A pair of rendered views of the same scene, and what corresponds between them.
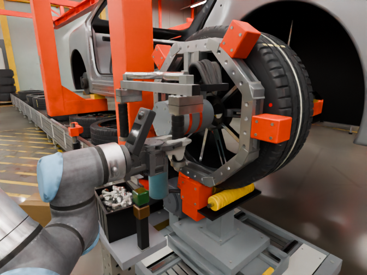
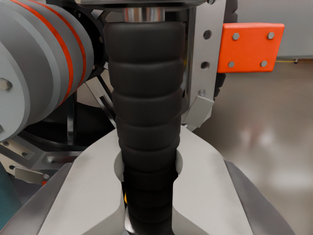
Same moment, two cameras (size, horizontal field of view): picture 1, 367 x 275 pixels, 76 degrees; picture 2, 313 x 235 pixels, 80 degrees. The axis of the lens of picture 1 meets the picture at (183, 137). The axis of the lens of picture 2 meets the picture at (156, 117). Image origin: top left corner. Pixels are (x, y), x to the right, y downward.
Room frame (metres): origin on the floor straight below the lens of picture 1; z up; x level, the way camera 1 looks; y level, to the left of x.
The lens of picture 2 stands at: (0.58, 0.08, 0.90)
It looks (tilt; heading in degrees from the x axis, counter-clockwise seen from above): 28 degrees down; 311
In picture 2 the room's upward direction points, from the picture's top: 1 degrees counter-clockwise
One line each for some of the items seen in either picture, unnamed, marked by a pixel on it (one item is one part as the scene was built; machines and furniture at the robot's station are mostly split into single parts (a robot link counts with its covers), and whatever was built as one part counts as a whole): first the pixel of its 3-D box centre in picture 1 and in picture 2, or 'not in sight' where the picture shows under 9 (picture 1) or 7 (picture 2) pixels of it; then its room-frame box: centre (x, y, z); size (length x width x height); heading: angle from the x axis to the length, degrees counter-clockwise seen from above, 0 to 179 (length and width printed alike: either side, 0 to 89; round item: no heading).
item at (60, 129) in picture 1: (80, 147); not in sight; (2.26, 1.04, 0.28); 2.47 x 0.09 x 0.22; 40
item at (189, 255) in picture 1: (224, 250); not in sight; (1.00, -0.21, 0.13); 0.50 x 0.36 x 0.10; 40
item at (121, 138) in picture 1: (123, 120); not in sight; (0.90, 0.23, 0.83); 0.04 x 0.04 x 0.16
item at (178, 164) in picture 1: (177, 139); (149, 148); (0.64, 0.02, 0.83); 0.04 x 0.04 x 0.16
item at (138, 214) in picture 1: (141, 210); not in sight; (0.65, 0.13, 0.59); 0.04 x 0.04 x 0.04; 40
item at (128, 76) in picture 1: (155, 66); not in sight; (0.92, 0.10, 1.03); 0.19 x 0.18 x 0.11; 130
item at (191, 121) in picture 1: (183, 116); (24, 59); (0.88, 0.00, 0.85); 0.21 x 0.14 x 0.14; 130
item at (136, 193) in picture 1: (140, 196); not in sight; (0.65, 0.13, 0.64); 0.04 x 0.04 x 0.04; 40
